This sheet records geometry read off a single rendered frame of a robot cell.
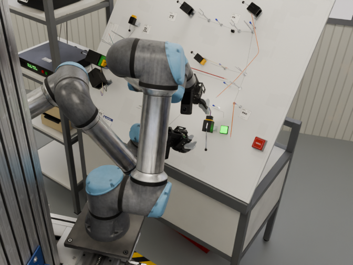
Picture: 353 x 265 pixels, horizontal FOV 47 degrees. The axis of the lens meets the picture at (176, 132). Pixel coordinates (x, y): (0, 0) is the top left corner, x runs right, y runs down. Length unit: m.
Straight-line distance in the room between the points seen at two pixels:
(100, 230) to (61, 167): 1.78
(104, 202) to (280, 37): 1.20
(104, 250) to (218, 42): 1.21
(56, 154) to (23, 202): 2.13
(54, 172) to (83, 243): 1.73
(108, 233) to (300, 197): 2.23
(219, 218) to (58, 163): 1.45
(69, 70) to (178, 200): 1.12
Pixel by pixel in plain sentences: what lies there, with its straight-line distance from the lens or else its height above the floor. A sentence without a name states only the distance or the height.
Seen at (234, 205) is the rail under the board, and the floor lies 0.83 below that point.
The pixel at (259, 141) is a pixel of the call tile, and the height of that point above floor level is 1.12.
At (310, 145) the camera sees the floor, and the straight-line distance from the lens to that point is 3.94.
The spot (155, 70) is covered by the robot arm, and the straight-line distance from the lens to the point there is 1.14.
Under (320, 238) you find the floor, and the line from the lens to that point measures 3.13.
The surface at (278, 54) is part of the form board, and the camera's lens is 2.02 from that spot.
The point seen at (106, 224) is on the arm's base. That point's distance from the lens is 1.35.
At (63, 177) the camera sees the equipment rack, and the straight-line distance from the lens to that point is 3.03.
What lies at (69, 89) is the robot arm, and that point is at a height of 1.58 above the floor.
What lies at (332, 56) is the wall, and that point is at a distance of 3.71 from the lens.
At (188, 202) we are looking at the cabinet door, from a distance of 2.24.
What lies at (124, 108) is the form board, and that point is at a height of 1.01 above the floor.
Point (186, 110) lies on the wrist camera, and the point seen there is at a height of 1.32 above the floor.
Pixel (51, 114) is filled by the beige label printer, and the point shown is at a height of 0.76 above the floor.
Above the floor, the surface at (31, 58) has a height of 1.13.
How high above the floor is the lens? 2.24
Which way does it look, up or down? 36 degrees down
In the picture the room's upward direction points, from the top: 3 degrees clockwise
